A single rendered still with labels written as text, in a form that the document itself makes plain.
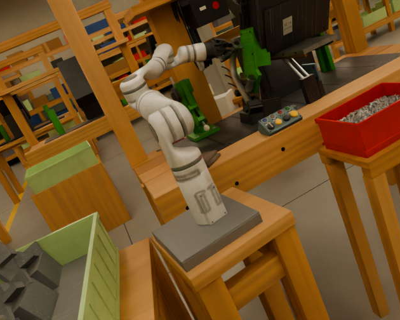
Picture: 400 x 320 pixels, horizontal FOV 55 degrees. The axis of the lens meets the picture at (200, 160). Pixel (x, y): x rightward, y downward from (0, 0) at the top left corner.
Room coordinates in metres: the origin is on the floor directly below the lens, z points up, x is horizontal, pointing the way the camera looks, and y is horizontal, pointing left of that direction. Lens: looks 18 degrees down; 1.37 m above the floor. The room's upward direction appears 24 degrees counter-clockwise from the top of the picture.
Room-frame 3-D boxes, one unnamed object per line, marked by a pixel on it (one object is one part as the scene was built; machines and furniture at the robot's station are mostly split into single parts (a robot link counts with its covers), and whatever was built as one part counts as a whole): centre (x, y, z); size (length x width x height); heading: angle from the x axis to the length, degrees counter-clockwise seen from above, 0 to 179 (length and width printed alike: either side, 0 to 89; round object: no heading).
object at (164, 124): (0.99, 0.04, 1.13); 0.09 x 0.09 x 0.17; 12
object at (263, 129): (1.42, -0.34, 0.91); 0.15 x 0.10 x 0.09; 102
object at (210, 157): (1.37, -0.02, 0.91); 0.10 x 0.08 x 0.03; 141
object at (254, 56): (1.67, -0.40, 1.17); 0.13 x 0.12 x 0.20; 102
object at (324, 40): (1.67, -0.56, 1.11); 0.39 x 0.16 x 0.03; 12
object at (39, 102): (8.43, 1.91, 1.12); 3.01 x 0.54 x 2.24; 102
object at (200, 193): (0.99, 0.04, 0.97); 0.09 x 0.09 x 0.17; 26
